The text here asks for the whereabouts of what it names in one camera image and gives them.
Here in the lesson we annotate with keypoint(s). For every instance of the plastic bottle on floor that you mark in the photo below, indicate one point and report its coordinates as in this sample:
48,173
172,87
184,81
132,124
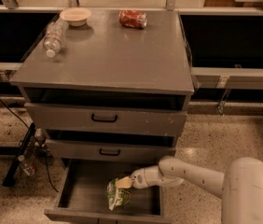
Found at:
26,165

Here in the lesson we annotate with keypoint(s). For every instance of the red crushed soda can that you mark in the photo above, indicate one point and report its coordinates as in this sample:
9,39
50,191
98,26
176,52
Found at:
133,19

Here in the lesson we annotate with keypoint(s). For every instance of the clear plastic water bottle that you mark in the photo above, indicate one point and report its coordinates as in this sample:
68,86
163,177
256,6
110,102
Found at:
52,42

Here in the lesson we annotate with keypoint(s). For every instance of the black leaning bar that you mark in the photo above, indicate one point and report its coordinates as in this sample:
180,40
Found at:
9,180

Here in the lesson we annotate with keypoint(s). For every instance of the green jalapeno chip bag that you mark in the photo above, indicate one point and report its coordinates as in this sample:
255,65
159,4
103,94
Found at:
116,197

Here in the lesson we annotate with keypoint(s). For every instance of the grey top drawer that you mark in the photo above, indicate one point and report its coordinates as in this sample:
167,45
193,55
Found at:
106,119

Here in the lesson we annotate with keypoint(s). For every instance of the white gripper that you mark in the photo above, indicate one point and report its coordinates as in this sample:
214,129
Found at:
139,178

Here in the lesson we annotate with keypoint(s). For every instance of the grey drawer cabinet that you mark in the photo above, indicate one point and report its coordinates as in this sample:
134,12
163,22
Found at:
106,64

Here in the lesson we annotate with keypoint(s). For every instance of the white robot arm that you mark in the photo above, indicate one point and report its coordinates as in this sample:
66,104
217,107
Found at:
240,187

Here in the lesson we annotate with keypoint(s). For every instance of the grey middle drawer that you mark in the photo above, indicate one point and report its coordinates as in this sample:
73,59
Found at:
78,150

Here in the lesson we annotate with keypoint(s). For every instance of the grey open bottom drawer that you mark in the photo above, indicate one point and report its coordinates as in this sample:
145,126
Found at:
83,199

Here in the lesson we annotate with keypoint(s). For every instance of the beige paper bowl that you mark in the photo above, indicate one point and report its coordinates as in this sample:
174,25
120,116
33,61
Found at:
75,16

